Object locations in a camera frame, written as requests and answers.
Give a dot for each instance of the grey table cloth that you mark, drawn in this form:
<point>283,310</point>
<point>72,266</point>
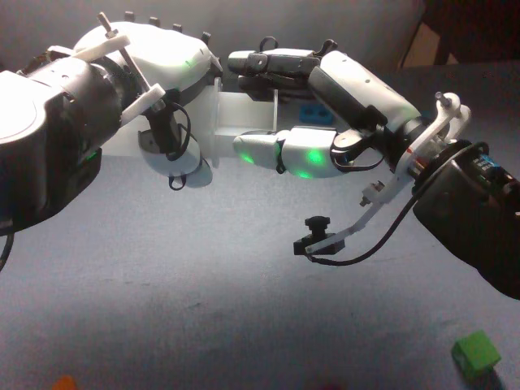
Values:
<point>203,304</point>

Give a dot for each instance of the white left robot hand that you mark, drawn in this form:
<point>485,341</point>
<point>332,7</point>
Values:
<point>162,48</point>

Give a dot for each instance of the brown cardboard piece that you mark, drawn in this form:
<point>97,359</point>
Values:
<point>422,42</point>

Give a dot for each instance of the green cube block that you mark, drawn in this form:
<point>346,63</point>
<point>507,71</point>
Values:
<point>475,355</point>

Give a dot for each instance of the blue four-hole block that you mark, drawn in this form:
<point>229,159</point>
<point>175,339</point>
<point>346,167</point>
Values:
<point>315,115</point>

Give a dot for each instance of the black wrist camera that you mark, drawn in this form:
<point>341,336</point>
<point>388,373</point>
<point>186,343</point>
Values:
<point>317,239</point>

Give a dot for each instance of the orange triangle block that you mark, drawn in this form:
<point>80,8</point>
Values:
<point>64,384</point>

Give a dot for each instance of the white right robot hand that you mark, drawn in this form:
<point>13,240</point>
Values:
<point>357,85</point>

